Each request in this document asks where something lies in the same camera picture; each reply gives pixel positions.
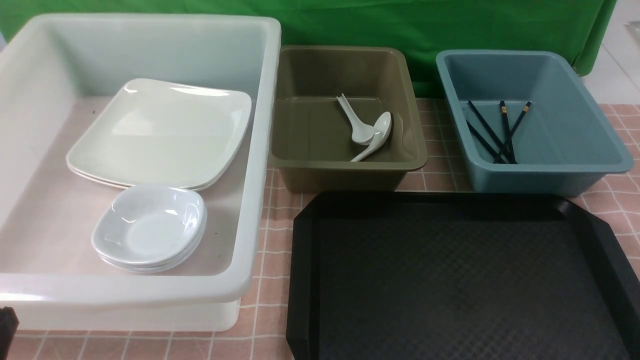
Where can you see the white spoon in green bin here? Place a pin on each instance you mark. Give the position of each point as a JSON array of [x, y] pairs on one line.
[[382, 130]]

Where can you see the large white plastic bin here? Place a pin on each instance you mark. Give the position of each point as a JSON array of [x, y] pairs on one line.
[[57, 74]]

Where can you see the white small bowl tray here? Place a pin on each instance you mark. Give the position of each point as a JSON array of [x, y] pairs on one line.
[[152, 200], [147, 243]]

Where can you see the large white square plate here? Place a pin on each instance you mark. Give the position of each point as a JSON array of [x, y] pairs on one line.
[[164, 133]]

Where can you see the blue plastic bin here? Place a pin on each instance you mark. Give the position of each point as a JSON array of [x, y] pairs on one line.
[[564, 144]]

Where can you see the black serving tray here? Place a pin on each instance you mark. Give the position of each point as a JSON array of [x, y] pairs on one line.
[[380, 275]]

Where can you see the pink checkered tablecloth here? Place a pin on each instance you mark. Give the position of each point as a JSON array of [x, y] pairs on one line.
[[259, 331]]

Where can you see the white square plate in bin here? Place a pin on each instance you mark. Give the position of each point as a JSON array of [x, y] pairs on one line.
[[201, 187]]

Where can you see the black chopstick in blue bin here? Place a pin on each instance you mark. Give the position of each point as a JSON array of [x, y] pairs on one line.
[[489, 131]]

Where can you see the olive green plastic bin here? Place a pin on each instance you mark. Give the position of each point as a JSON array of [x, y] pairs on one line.
[[311, 143]]

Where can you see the black object at bottom left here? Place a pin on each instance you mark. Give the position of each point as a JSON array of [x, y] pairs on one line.
[[9, 324]]

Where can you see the white plastic spoon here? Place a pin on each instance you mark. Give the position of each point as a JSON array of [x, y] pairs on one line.
[[361, 133]]

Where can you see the green backdrop cloth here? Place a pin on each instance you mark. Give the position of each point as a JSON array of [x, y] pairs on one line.
[[420, 29]]

